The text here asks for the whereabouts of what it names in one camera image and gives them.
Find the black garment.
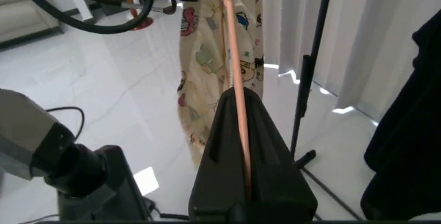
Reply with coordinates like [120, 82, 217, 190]
[359, 8, 441, 222]

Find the black clothes rack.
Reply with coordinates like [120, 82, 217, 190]
[289, 0, 365, 222]

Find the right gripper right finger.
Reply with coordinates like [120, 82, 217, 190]
[243, 86, 318, 222]

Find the white curtain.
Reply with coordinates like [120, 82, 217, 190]
[260, 0, 441, 123]

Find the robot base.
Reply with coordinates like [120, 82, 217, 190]
[57, 143, 152, 222]

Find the cream printed garment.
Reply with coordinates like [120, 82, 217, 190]
[176, 0, 265, 165]

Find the thin black cable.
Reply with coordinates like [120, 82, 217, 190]
[45, 105, 86, 141]

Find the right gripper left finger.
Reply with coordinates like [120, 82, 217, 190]
[188, 86, 249, 222]

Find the pink clothes hanger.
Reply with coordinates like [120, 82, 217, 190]
[221, 0, 254, 203]

